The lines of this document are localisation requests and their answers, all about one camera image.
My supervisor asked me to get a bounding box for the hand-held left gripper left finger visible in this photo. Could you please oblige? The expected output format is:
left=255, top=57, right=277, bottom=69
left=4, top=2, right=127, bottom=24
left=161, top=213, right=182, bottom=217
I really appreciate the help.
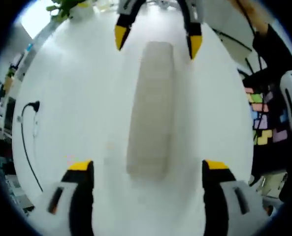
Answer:
left=33, top=159, right=95, bottom=236

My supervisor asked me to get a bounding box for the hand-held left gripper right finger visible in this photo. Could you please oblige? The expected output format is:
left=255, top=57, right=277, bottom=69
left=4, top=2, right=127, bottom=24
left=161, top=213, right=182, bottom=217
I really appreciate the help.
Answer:
left=201, top=159, right=268, bottom=236

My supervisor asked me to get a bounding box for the white table power strip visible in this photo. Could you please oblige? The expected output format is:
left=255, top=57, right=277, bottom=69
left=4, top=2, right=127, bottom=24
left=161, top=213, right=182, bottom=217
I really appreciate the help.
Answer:
left=32, top=115, right=40, bottom=138

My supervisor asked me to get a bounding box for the black cable with plug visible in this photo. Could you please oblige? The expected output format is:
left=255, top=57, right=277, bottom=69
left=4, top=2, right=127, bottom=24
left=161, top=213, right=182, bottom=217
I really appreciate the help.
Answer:
left=21, top=100, right=44, bottom=193

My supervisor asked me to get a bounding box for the beige cutlery case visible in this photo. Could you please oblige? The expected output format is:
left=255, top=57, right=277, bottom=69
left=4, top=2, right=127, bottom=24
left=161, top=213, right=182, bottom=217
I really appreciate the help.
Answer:
left=126, top=41, right=174, bottom=181

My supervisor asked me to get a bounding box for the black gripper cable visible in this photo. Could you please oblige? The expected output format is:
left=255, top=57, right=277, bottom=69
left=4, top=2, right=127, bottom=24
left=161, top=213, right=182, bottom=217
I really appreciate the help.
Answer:
left=235, top=0, right=263, bottom=73

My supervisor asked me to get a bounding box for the large potted green plant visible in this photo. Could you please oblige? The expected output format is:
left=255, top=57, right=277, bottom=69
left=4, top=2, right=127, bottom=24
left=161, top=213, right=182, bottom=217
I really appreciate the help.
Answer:
left=46, top=0, right=95, bottom=23

